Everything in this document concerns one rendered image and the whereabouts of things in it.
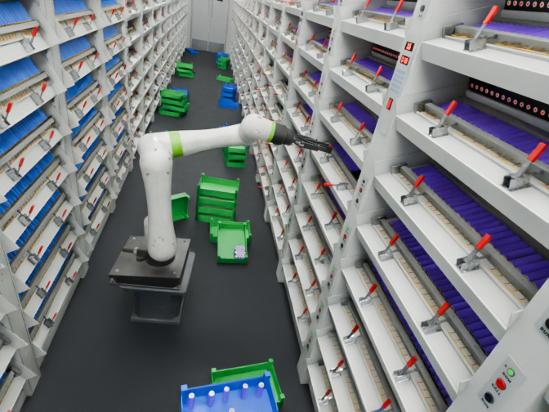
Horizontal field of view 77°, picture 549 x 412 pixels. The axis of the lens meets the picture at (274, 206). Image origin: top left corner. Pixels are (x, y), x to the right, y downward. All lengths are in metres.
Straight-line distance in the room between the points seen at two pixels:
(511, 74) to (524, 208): 0.26
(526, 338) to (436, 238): 0.30
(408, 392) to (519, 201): 0.59
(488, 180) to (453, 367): 0.42
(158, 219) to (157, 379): 0.76
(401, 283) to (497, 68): 0.58
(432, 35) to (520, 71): 0.35
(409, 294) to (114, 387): 1.35
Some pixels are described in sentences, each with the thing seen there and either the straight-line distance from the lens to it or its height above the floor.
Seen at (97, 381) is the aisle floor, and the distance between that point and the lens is 1.91.
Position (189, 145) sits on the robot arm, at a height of 0.98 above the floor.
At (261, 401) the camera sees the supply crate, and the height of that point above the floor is 0.40.
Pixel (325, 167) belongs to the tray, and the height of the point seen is 0.96.
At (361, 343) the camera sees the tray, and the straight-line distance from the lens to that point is 1.39.
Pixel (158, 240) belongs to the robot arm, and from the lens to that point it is 1.57.
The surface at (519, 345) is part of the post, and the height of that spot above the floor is 1.15.
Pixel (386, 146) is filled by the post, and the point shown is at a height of 1.25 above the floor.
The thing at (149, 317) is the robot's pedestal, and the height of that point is 0.03.
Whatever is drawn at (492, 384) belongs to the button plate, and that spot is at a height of 1.05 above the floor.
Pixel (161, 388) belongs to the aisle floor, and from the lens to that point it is 1.85.
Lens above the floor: 1.58
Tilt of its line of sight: 30 degrees down
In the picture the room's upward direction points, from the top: 11 degrees clockwise
